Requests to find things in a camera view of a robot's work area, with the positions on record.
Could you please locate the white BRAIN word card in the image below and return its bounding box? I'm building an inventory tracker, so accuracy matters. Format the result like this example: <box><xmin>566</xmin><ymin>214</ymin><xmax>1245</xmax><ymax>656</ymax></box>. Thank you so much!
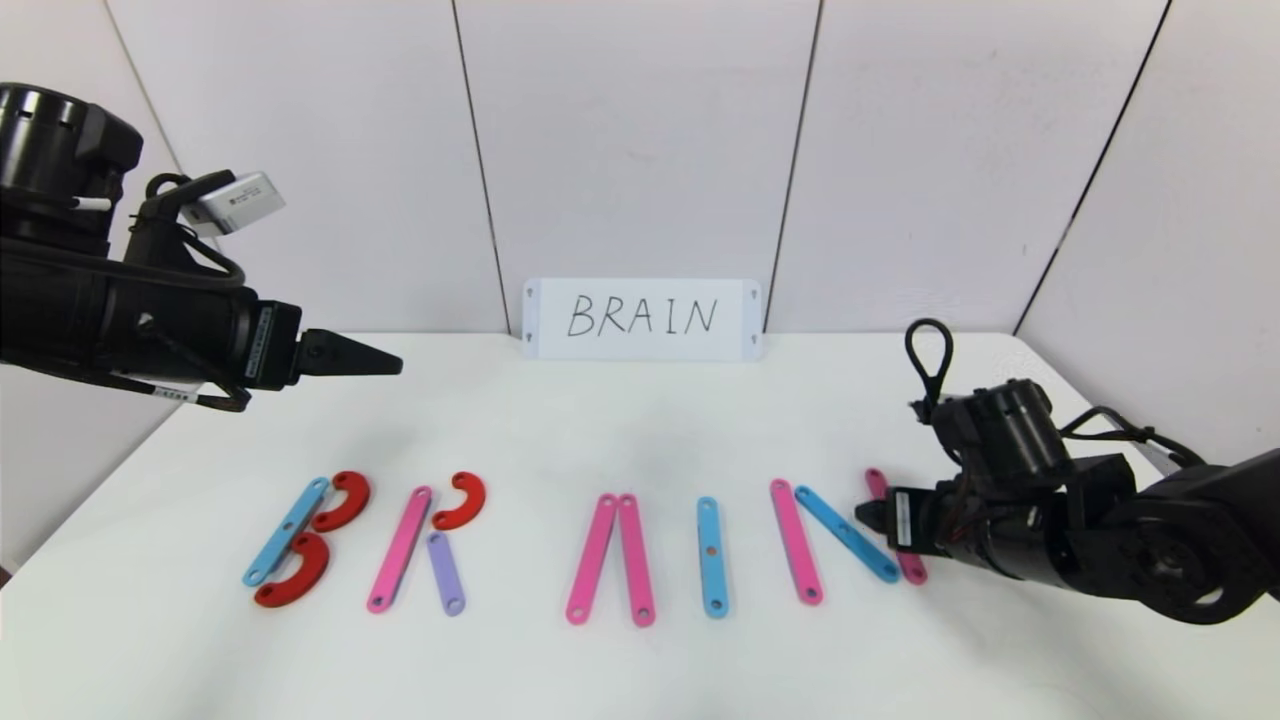
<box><xmin>522</xmin><ymin>279</ymin><xmax>763</xmax><ymax>362</ymax></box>

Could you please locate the short pink bar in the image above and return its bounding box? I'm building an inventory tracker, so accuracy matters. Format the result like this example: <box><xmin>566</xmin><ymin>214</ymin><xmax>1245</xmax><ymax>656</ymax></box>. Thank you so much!
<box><xmin>769</xmin><ymin>479</ymin><xmax>825</xmax><ymax>606</ymax></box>

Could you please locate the black looped camera cable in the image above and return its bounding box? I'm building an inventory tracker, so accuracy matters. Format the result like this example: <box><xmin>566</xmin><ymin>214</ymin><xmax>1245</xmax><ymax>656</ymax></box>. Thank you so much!
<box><xmin>904</xmin><ymin>318</ymin><xmax>955</xmax><ymax>413</ymax></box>

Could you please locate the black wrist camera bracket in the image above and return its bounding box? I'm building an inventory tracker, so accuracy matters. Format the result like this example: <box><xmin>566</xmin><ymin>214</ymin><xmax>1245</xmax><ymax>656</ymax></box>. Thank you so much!
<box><xmin>122</xmin><ymin>172</ymin><xmax>246</xmax><ymax>288</ymax></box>

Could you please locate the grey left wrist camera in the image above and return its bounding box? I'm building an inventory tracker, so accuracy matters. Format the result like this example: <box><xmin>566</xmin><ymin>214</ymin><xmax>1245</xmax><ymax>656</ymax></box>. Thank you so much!
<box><xmin>180</xmin><ymin>172</ymin><xmax>287</xmax><ymax>238</ymax></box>

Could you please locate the small red curved piece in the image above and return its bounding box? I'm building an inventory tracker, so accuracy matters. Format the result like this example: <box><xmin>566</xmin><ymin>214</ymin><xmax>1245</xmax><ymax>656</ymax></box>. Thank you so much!
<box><xmin>432</xmin><ymin>472</ymin><xmax>488</xmax><ymax>531</ymax></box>

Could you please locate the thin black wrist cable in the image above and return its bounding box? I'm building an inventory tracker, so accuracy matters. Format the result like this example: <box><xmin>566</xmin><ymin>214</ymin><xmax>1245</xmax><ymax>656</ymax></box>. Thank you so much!
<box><xmin>1060</xmin><ymin>405</ymin><xmax>1209</xmax><ymax>467</ymax></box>

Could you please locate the long light blue bar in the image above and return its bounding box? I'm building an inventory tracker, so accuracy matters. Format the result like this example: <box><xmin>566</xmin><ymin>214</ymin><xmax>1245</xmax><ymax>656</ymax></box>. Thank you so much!
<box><xmin>243</xmin><ymin>477</ymin><xmax>331</xmax><ymax>588</ymax></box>

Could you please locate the large red curved piece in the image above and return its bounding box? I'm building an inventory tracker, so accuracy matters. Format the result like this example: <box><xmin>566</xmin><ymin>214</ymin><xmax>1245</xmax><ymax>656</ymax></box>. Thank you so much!
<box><xmin>312</xmin><ymin>471</ymin><xmax>372</xmax><ymax>533</ymax></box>
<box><xmin>254</xmin><ymin>532</ymin><xmax>331</xmax><ymax>609</ymax></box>

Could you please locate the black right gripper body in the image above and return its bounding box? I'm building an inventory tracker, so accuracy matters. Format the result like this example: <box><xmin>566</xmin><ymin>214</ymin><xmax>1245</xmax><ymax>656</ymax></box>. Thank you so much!
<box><xmin>886</xmin><ymin>486</ymin><xmax>955</xmax><ymax>558</ymax></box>

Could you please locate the light blue bar orange hole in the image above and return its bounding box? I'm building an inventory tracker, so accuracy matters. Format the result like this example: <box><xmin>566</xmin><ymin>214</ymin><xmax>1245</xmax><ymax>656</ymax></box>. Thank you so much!
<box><xmin>697</xmin><ymin>497</ymin><xmax>729</xmax><ymax>619</ymax></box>

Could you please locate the short blue bar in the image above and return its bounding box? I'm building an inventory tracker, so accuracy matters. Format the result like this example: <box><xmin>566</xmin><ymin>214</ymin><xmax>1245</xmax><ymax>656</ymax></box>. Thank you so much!
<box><xmin>795</xmin><ymin>486</ymin><xmax>902</xmax><ymax>585</ymax></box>

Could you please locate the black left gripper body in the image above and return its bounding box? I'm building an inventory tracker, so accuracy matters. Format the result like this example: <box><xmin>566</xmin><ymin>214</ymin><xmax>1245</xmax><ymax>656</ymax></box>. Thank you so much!
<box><xmin>104</xmin><ymin>275</ymin><xmax>302</xmax><ymax>392</ymax></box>

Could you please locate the long pink bar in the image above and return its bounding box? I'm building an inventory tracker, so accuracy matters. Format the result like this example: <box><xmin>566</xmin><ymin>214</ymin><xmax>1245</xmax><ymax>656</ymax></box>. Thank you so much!
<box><xmin>864</xmin><ymin>467</ymin><xmax>929</xmax><ymax>587</ymax></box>
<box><xmin>366</xmin><ymin>486</ymin><xmax>433</xmax><ymax>613</ymax></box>
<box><xmin>565</xmin><ymin>493</ymin><xmax>618</xmax><ymax>627</ymax></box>
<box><xmin>617</xmin><ymin>494</ymin><xmax>657</xmax><ymax>628</ymax></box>

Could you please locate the short purple bar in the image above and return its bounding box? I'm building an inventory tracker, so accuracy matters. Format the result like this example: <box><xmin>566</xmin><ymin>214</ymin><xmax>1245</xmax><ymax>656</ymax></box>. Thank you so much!
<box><xmin>426</xmin><ymin>531</ymin><xmax>467</xmax><ymax>617</ymax></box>

